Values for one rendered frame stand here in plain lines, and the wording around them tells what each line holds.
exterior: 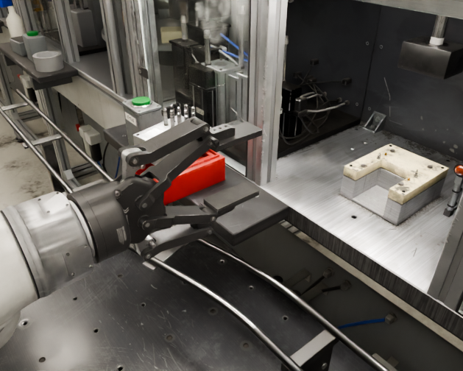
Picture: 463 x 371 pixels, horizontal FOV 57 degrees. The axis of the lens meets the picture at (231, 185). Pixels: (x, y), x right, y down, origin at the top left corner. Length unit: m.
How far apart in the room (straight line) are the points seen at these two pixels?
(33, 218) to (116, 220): 0.07
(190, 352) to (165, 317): 0.10
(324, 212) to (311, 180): 0.11
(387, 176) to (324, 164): 0.15
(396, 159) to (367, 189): 0.08
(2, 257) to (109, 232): 0.09
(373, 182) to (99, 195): 0.61
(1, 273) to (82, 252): 0.07
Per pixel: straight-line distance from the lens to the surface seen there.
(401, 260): 0.76
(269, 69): 0.78
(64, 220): 0.41
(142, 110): 0.95
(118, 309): 0.97
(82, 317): 0.98
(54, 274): 0.41
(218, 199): 0.54
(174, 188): 0.83
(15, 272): 0.40
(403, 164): 0.89
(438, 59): 0.79
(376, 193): 0.90
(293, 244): 1.16
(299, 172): 0.94
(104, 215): 0.42
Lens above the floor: 1.39
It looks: 33 degrees down
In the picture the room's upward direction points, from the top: straight up
